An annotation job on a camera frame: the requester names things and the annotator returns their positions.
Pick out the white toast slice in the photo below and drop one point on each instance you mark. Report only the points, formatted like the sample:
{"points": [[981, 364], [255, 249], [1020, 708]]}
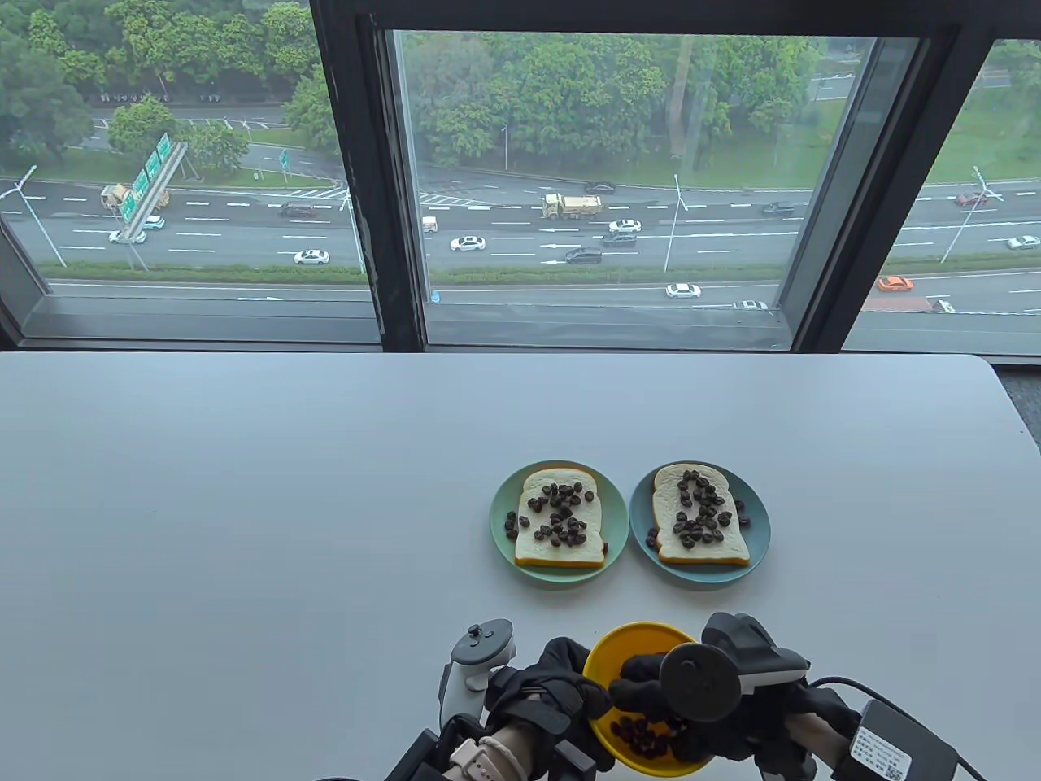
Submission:
{"points": [[533, 555], [663, 496]]}

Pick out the black motion controller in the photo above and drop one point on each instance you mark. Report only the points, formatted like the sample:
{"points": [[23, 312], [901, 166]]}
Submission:
{"points": [[699, 683]]}

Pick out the person's left forearm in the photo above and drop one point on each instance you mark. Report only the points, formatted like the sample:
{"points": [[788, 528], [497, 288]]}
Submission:
{"points": [[512, 736]]}

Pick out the pink wrist watch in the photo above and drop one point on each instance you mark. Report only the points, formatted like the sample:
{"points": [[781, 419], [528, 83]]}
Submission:
{"points": [[484, 761]]}

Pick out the grey motion controller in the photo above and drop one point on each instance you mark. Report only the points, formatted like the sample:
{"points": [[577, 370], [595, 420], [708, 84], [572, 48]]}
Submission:
{"points": [[488, 647]]}

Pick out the person's left hand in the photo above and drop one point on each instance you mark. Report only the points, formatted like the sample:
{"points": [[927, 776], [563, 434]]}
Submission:
{"points": [[553, 683]]}

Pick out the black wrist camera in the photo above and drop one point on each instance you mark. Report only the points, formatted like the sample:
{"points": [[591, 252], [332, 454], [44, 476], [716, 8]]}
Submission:
{"points": [[573, 765]]}

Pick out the yellow bowl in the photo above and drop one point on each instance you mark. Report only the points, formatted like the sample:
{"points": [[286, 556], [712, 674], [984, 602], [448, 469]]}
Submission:
{"points": [[626, 643]]}

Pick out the black window frame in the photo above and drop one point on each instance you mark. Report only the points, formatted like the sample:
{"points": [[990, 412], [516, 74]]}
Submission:
{"points": [[366, 203]]}

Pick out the black box with white label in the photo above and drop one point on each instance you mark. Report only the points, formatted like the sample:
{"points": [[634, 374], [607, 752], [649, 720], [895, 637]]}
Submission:
{"points": [[411, 761], [895, 748]]}

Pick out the green road sign gantry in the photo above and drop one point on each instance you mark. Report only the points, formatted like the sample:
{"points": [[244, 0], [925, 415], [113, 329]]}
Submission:
{"points": [[163, 149]]}

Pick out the pile of dried cranberries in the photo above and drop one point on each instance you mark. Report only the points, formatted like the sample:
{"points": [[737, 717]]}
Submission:
{"points": [[642, 736]]}

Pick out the blue plate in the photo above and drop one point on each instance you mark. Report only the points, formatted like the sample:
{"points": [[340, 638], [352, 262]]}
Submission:
{"points": [[760, 537]]}

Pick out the person's right hand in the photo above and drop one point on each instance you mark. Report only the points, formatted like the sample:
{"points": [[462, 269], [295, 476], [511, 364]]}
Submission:
{"points": [[773, 708]]}

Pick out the light green plate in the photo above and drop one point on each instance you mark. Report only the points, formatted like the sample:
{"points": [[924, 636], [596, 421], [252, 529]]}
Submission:
{"points": [[500, 521]]}

